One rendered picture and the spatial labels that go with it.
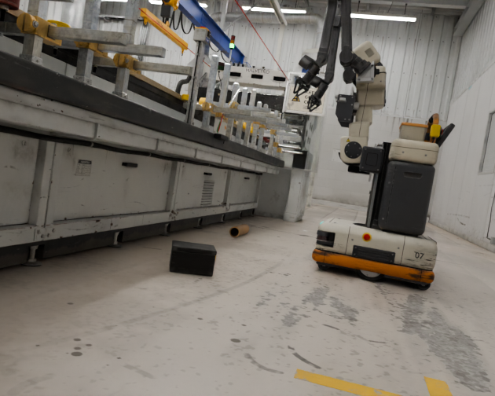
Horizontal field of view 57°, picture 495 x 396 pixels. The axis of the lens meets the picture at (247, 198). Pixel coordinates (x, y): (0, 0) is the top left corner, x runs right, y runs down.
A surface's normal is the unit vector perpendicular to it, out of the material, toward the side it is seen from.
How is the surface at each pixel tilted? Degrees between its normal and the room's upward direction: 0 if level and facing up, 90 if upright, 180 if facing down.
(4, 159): 90
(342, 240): 90
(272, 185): 90
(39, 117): 90
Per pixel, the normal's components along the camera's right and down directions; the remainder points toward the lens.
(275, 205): -0.24, 0.01
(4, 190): 0.96, 0.16
